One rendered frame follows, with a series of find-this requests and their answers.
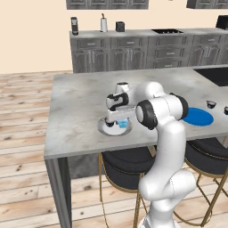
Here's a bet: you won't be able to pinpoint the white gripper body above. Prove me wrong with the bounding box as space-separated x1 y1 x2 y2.
104 106 138 124

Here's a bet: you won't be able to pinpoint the black sink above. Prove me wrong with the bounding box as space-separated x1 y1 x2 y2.
193 67 228 87

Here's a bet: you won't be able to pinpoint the white paper towel roll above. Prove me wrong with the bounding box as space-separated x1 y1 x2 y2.
100 12 109 33

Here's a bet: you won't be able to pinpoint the black gold bar stool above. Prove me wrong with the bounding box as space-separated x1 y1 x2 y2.
173 136 228 228
98 145 159 228

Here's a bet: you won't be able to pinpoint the black hob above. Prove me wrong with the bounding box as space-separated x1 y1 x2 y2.
151 28 184 35

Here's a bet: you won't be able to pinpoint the grey kitchen island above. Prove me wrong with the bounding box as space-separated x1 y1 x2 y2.
44 64 228 228

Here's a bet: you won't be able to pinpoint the grey base cupboard run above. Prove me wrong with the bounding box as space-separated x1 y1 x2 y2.
69 28 228 74

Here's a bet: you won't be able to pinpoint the black toaster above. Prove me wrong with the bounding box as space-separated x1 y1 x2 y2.
115 20 126 33

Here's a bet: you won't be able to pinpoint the blue round plate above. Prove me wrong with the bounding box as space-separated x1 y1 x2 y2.
181 107 215 127

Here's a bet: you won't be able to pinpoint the blue yogurt container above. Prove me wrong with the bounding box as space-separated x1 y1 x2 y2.
117 118 130 129

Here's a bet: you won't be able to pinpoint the wide grey wall cupboards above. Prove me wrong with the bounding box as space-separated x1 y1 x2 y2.
65 0 150 11

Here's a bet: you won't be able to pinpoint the grey round plate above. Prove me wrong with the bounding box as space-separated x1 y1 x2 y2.
97 116 134 137

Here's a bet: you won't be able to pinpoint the narrow grey wall cupboards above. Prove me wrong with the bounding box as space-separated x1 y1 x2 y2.
186 0 228 10

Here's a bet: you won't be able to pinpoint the black countertop appliance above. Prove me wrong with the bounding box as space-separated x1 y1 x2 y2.
216 14 228 30

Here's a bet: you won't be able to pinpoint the black coffee machine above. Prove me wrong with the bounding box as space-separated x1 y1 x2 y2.
70 16 79 37

